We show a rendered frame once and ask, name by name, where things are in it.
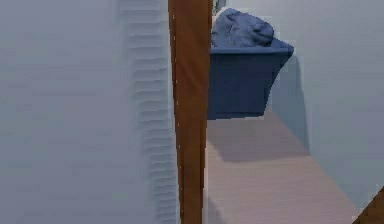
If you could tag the blue laundry basket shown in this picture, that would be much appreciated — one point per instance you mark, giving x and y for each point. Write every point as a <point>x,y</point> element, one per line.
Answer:
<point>240,83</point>

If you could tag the blue crumpled cloth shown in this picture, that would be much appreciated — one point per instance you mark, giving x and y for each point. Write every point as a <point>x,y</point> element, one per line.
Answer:
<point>241,30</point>

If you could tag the brown wooden door frame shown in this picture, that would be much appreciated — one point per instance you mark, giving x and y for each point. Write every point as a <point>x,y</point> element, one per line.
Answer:
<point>190,100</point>

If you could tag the brown wooden furniture corner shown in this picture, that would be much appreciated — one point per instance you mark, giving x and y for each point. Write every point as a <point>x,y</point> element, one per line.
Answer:
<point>373,210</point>

